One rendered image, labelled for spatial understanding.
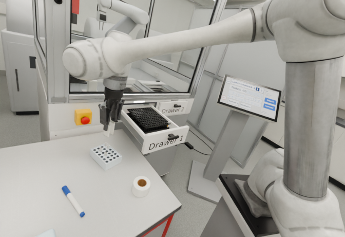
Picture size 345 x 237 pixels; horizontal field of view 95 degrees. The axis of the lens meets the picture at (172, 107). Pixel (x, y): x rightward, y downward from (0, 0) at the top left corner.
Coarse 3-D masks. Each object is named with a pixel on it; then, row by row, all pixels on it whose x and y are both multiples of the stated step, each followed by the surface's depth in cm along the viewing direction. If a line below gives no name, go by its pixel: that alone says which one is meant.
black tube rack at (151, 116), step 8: (136, 112) 98; (144, 112) 99; (152, 112) 102; (136, 120) 93; (144, 120) 90; (152, 120) 92; (160, 120) 95; (144, 128) 88; (152, 128) 91; (160, 128) 93; (168, 128) 96
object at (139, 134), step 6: (126, 108) 101; (156, 108) 111; (126, 114) 92; (162, 114) 105; (126, 120) 90; (168, 120) 100; (126, 126) 91; (132, 126) 86; (168, 126) 101; (174, 126) 97; (132, 132) 85; (138, 132) 81; (138, 138) 81
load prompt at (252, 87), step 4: (232, 80) 147; (236, 80) 147; (236, 84) 145; (240, 84) 145; (244, 84) 145; (248, 84) 145; (248, 88) 144; (252, 88) 144; (256, 88) 144; (260, 88) 144; (260, 92) 143
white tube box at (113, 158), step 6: (102, 144) 78; (90, 150) 73; (96, 150) 74; (102, 150) 75; (108, 150) 76; (114, 150) 77; (96, 156) 71; (102, 156) 72; (108, 156) 73; (114, 156) 73; (120, 156) 74; (102, 162) 69; (108, 162) 69; (114, 162) 72; (108, 168) 70
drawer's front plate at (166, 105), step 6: (162, 102) 115; (168, 102) 118; (174, 102) 122; (180, 102) 127; (186, 102) 132; (162, 108) 117; (168, 108) 121; (174, 108) 126; (180, 108) 131; (168, 114) 124
